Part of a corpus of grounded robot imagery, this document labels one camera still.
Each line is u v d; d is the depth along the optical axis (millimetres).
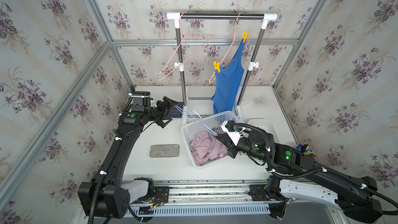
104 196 363
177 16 583
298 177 432
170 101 663
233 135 521
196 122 907
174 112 805
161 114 648
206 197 732
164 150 844
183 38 651
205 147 785
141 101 559
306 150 768
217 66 634
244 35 748
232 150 538
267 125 961
